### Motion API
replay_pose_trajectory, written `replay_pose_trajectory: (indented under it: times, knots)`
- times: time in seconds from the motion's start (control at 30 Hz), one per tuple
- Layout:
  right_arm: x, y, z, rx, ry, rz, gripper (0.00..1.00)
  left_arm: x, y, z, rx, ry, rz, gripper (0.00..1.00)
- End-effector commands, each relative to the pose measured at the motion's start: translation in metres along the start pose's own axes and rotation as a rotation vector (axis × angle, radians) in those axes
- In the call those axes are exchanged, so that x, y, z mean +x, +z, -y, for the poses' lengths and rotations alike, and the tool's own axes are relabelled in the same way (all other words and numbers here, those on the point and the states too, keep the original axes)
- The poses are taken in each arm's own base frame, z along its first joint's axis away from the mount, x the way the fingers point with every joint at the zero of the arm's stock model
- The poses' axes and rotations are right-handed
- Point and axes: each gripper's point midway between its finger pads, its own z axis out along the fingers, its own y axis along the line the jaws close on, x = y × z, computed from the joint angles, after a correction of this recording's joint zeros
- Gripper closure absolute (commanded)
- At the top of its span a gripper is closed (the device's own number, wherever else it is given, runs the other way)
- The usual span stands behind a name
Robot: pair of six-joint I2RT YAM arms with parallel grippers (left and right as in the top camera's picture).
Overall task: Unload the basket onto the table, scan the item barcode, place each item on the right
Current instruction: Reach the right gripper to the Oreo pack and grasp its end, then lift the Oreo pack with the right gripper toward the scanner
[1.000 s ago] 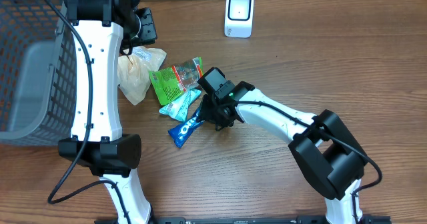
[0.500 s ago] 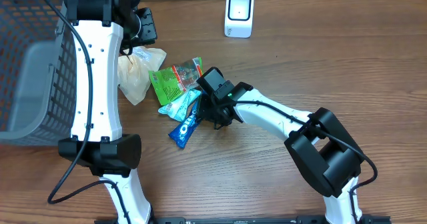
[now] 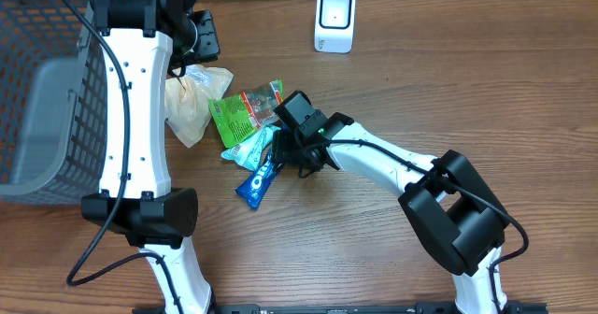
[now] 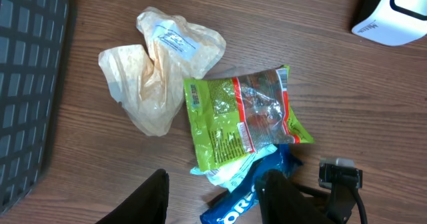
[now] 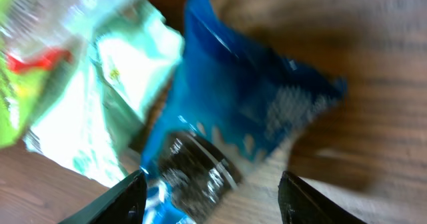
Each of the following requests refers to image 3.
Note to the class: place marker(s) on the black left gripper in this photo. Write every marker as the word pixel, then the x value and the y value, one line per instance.
pixel 211 49

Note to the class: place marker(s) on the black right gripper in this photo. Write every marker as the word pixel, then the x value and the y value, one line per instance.
pixel 280 155

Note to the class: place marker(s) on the teal snack packet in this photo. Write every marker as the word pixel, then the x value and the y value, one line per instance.
pixel 248 153

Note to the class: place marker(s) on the beige snack bag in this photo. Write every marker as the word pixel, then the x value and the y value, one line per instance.
pixel 187 99

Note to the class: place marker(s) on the blue oreo packet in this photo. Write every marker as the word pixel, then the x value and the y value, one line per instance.
pixel 254 188

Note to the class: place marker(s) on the green candy bag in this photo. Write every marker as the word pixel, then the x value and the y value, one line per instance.
pixel 239 116

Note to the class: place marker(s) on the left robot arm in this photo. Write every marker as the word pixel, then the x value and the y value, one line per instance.
pixel 144 42

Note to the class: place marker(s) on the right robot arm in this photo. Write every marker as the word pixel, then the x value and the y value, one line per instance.
pixel 453 212

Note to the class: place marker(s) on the white barcode scanner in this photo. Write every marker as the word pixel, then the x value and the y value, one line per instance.
pixel 334 26

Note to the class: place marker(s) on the grey plastic shopping basket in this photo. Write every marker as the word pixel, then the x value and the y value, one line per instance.
pixel 53 103

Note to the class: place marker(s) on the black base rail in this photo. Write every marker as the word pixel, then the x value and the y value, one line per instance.
pixel 513 307

